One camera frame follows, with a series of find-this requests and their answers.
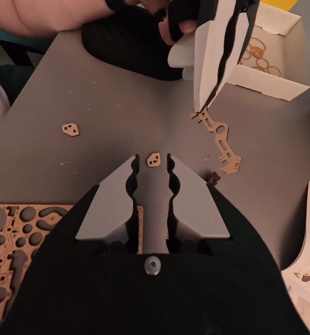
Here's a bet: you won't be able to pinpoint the white cardboard box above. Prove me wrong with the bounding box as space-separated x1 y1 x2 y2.
227 3 310 101

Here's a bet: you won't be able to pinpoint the yellow sheet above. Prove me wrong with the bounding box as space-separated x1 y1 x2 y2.
260 0 299 12

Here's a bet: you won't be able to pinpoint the pile of rubber bands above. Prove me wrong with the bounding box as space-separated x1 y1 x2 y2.
240 37 281 77

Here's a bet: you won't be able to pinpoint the person's left hand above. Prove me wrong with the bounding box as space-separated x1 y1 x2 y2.
142 0 198 47

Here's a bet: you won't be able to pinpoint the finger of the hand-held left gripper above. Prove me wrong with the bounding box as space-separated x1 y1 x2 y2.
205 0 260 108
194 0 237 112

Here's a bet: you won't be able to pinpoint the small dark wooden gear assembly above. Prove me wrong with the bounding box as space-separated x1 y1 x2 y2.
205 171 221 187

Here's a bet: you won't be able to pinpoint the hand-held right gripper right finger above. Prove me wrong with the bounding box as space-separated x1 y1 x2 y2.
167 153 230 241

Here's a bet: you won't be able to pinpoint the person's left forearm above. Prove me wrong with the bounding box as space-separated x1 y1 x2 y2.
0 0 111 38

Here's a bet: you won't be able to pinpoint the laser-cut wooden parts sheet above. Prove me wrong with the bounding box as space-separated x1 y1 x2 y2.
0 204 144 330

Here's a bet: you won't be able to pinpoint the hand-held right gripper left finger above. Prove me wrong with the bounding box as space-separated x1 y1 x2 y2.
75 154 140 241

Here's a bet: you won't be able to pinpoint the small wooden plate square holes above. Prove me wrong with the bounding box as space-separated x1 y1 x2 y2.
147 153 161 168
62 124 80 137

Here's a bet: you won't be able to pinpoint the long slotted wooden model part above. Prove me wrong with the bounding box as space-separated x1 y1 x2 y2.
190 107 242 175

